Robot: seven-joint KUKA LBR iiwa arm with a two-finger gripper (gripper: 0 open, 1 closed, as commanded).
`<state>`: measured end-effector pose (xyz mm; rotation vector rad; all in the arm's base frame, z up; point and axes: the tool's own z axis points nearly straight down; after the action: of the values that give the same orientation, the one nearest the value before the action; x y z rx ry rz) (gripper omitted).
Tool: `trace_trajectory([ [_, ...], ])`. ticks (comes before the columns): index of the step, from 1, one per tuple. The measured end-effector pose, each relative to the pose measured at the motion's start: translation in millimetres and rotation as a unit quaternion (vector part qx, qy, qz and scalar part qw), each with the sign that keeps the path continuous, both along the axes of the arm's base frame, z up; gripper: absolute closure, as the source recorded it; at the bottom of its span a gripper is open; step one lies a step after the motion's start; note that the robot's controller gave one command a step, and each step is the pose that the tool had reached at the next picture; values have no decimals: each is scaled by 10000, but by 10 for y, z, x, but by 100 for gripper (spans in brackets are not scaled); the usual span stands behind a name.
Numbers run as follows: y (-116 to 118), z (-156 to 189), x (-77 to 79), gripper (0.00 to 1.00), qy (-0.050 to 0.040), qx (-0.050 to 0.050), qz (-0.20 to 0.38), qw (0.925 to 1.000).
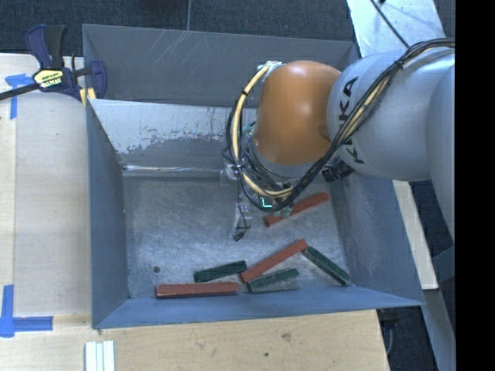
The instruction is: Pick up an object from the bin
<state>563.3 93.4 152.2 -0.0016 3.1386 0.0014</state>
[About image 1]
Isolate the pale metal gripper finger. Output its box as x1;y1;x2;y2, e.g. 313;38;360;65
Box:
241;203;255;232
230;202;244;243

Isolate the red-brown flat block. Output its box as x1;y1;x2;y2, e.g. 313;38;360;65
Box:
263;191;331;229
239;239;309;284
154;281;241;300

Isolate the dark green flat block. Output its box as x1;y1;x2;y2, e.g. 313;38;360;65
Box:
246;267;301;294
301;245;353;287
193;260;248;284

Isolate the grey metal bin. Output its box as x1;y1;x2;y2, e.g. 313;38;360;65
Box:
81;23;427;330

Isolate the pale wood flat board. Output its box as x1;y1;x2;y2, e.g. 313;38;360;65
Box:
12;90;94;318

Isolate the black cylinder on white bracket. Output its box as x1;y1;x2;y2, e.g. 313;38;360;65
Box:
320;158;356;183

